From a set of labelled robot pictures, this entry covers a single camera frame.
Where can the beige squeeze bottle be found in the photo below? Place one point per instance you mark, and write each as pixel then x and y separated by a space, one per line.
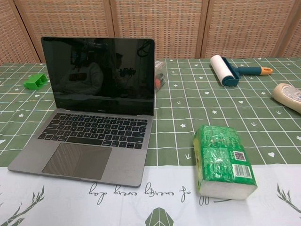
pixel 285 94

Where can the green grid tablecloth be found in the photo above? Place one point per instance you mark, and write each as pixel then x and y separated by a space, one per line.
pixel 211 110

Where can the clear box with red parts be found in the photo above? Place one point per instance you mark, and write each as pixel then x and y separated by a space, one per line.
pixel 160 78

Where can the woven rattan wooden panel wall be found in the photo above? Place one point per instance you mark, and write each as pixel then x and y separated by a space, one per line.
pixel 164 26

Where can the green plastic box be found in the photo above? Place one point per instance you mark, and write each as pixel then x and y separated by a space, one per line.
pixel 33 83

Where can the silver laptop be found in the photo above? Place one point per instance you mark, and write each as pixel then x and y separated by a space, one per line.
pixel 94 150

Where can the green tissue pack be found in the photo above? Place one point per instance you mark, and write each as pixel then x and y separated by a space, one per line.
pixel 218 160

